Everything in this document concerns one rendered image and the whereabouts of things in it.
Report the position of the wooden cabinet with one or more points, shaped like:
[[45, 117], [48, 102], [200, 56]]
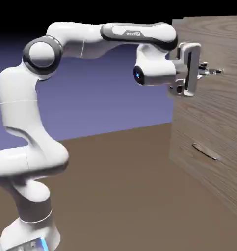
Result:
[[218, 117]]

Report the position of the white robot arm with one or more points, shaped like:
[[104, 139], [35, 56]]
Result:
[[18, 109]]

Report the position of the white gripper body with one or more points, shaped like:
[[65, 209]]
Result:
[[194, 58]]

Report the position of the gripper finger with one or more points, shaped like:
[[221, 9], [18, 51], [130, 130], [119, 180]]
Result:
[[202, 75], [203, 65]]

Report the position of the wooden drawer front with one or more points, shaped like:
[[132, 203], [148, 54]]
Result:
[[222, 39], [224, 176]]

